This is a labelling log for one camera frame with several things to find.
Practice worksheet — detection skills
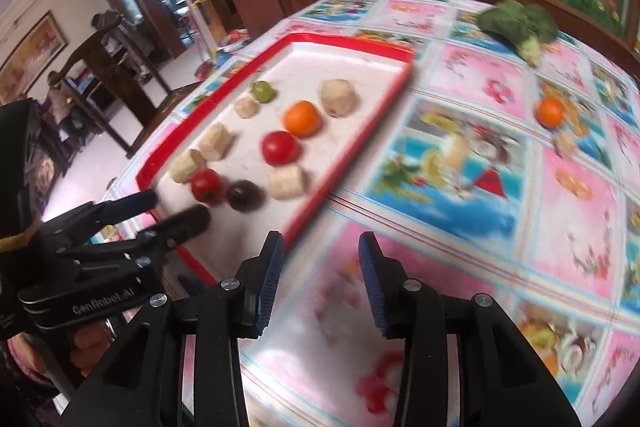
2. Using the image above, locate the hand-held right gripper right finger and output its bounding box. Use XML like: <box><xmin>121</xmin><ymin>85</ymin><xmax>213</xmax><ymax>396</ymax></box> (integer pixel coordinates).
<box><xmin>359</xmin><ymin>231</ymin><xmax>582</xmax><ymax>427</ymax></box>

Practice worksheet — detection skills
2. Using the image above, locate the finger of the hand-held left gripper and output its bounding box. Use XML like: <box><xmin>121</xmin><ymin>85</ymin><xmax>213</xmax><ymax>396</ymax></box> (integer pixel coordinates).
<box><xmin>40</xmin><ymin>188</ymin><xmax>162</xmax><ymax>249</ymax></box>
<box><xmin>134</xmin><ymin>204</ymin><xmax>212</xmax><ymax>259</ymax></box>

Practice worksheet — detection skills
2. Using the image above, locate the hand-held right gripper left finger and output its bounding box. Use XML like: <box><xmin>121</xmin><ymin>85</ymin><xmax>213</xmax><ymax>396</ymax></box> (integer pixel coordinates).
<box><xmin>60</xmin><ymin>231</ymin><xmax>286</xmax><ymax>427</ymax></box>

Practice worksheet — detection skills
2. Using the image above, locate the small red tomato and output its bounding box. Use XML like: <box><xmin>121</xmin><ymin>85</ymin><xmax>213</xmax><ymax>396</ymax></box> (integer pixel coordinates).
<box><xmin>190</xmin><ymin>169</ymin><xmax>225</xmax><ymax>206</ymax></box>

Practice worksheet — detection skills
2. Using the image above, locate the dark purple plum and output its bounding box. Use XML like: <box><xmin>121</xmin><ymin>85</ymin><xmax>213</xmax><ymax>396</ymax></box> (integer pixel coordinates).
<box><xmin>227</xmin><ymin>179</ymin><xmax>266</xmax><ymax>212</ymax></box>

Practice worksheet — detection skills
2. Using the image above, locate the large red tomato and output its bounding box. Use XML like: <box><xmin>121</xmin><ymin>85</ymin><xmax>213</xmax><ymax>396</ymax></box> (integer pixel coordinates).
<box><xmin>261</xmin><ymin>130</ymin><xmax>302</xmax><ymax>168</ymax></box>

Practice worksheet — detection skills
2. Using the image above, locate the green plum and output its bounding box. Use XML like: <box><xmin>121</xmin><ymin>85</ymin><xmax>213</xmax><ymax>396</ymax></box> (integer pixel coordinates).
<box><xmin>250</xmin><ymin>80</ymin><xmax>276</xmax><ymax>104</ymax></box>

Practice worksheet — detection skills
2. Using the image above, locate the orange tangerine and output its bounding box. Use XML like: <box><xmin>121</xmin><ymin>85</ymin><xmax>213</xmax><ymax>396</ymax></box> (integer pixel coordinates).
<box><xmin>536</xmin><ymin>96</ymin><xmax>567</xmax><ymax>129</ymax></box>
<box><xmin>283</xmin><ymin>100</ymin><xmax>322</xmax><ymax>138</ymax></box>

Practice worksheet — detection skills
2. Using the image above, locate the large beige yam chunk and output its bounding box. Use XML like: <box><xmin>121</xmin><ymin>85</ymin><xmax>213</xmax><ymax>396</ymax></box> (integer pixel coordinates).
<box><xmin>320</xmin><ymin>79</ymin><xmax>360</xmax><ymax>118</ymax></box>

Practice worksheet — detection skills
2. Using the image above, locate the red rimmed white tray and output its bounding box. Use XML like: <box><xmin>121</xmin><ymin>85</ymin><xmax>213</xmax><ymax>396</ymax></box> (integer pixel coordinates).
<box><xmin>135</xmin><ymin>33</ymin><xmax>416</xmax><ymax>284</ymax></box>

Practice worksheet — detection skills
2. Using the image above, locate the person's left hand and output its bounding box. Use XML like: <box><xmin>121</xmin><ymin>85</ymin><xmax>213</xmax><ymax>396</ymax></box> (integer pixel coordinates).
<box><xmin>69</xmin><ymin>321</ymin><xmax>120</xmax><ymax>377</ymax></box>

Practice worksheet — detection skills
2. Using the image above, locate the pink printed tablecloth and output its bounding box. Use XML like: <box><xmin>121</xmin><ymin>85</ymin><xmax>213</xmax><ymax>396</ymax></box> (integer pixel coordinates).
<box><xmin>100</xmin><ymin>0</ymin><xmax>640</xmax><ymax>427</ymax></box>

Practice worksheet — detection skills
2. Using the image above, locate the dark wooden chair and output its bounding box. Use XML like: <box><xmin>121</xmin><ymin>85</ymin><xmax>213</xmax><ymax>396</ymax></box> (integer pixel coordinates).
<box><xmin>55</xmin><ymin>9</ymin><xmax>203</xmax><ymax>160</ymax></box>

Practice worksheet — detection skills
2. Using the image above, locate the green broccoli head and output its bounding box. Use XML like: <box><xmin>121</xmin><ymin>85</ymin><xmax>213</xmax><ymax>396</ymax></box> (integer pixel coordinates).
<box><xmin>475</xmin><ymin>0</ymin><xmax>560</xmax><ymax>66</ymax></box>

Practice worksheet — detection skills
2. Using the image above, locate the framed wall painting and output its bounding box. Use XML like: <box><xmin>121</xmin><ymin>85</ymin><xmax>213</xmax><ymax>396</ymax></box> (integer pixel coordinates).
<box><xmin>0</xmin><ymin>11</ymin><xmax>70</xmax><ymax>105</ymax></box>

